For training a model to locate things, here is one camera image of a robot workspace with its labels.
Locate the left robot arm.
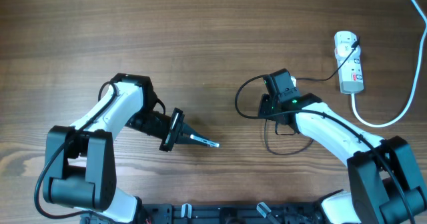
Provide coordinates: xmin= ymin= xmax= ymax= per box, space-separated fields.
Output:
xmin=33 ymin=73 xmax=220 ymax=223

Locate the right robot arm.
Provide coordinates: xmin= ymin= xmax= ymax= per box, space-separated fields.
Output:
xmin=258 ymin=69 xmax=426 ymax=224

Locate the white USB charger plug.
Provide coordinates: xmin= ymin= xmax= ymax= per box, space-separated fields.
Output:
xmin=334 ymin=43 xmax=361 ymax=61

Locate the black aluminium base frame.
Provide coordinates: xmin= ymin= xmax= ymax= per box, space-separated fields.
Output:
xmin=136 ymin=201 xmax=330 ymax=224

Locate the Galaxy S25 smartphone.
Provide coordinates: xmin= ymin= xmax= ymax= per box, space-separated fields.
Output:
xmin=189 ymin=134 xmax=220 ymax=148

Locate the white power strip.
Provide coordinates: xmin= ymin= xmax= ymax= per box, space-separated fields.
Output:
xmin=334 ymin=31 xmax=364 ymax=94

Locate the white power strip cord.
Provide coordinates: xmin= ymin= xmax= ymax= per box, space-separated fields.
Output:
xmin=350 ymin=0 xmax=427 ymax=129

